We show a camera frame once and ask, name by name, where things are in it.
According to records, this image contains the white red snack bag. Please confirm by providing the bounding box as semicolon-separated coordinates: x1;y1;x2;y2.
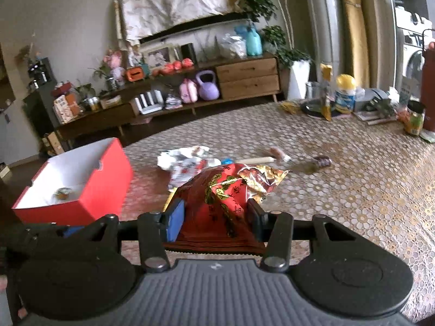
168;157;221;190

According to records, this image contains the large red snack bag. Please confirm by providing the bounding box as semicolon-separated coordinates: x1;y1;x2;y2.
164;163;288;255

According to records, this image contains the blue cookie snack bag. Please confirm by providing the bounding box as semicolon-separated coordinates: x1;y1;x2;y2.
221;158;234;165

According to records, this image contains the yellow triangular snack packet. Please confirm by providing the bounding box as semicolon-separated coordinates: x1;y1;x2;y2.
162;188;176;212

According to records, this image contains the white snack wrapper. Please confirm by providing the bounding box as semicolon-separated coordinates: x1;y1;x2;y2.
157;146;209;171

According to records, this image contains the red cardboard box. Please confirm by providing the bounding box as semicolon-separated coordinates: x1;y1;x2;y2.
13;138;133;226

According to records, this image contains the cream sausage stick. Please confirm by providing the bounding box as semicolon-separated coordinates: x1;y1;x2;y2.
236;156;276;165

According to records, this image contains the white router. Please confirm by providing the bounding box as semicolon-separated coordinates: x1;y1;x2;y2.
134;90;164;115

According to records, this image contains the glass cup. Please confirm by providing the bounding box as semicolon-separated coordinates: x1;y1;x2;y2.
305;82;321;112

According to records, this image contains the wooden TV cabinet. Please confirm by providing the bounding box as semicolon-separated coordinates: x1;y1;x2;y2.
57;53;281;140

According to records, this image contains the purple kettlebell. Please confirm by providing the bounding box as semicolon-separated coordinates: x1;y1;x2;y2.
195;70;220;101

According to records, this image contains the orange tissue box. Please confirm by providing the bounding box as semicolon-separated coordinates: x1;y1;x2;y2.
125;66;145;83

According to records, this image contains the yellow-lid white jar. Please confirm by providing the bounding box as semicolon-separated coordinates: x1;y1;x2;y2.
335;74;357;114

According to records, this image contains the black coffee machine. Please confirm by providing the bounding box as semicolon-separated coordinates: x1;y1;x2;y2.
27;57;54;92

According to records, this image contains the framed photo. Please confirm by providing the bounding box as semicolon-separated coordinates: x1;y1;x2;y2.
142;44;175;71

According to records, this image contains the pink plush flower toy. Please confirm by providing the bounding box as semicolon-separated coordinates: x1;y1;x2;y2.
103;49;125;86

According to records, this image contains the black speaker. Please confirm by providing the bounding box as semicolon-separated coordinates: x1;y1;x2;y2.
180;43;198;64

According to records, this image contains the small glass jar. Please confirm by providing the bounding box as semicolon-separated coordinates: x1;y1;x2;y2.
404;100;425;136

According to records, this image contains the clear plastic bag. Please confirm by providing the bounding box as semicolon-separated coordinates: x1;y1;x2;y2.
218;33;247;59

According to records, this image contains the dark red thermos bottle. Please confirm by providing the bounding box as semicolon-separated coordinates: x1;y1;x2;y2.
420;41;435;132

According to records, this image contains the yellow curtain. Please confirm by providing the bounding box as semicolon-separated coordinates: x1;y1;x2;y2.
341;0;370;87

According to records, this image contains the potted green tree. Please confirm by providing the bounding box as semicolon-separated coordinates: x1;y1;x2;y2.
239;0;311;100

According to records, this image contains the washing machine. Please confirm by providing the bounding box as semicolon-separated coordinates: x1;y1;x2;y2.
395;6;434;103

